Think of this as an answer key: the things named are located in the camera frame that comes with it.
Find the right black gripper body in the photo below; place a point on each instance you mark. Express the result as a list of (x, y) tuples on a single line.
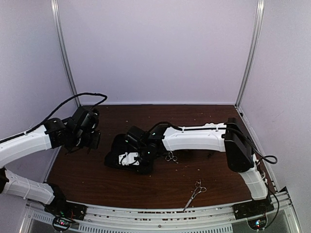
[(148, 167)]

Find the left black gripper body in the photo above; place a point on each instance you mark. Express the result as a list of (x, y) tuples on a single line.
[(92, 143)]

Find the black zippered tool case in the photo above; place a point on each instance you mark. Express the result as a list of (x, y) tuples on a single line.
[(118, 153)]

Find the silver hair scissors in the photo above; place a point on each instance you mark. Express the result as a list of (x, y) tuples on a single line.
[(198, 189)]

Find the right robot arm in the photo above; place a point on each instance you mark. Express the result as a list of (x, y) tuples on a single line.
[(165, 138)]

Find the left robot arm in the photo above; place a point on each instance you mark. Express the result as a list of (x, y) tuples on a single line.
[(74, 133)]

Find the silver thinning scissors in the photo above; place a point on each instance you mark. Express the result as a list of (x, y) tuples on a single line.
[(171, 157)]

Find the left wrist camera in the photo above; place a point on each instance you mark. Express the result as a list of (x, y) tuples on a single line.
[(83, 120)]

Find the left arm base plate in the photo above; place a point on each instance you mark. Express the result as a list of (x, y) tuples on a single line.
[(70, 210)]

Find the front aluminium rail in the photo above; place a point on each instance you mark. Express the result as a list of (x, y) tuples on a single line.
[(211, 219)]

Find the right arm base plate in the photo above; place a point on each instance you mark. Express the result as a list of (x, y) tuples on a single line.
[(251, 208)]

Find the left aluminium frame post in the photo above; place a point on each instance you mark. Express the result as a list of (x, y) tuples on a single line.
[(62, 46)]

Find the aluminium frame post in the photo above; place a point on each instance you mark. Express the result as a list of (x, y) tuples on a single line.
[(62, 46), (252, 50)]

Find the right aluminium frame post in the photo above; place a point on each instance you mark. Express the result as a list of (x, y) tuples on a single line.
[(252, 50)]

